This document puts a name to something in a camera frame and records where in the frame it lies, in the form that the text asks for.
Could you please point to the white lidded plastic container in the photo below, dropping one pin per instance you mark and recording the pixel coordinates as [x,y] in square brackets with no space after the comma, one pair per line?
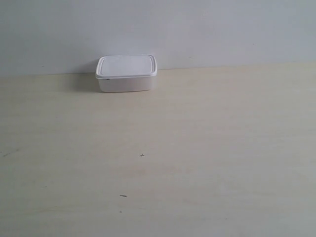
[126,73]

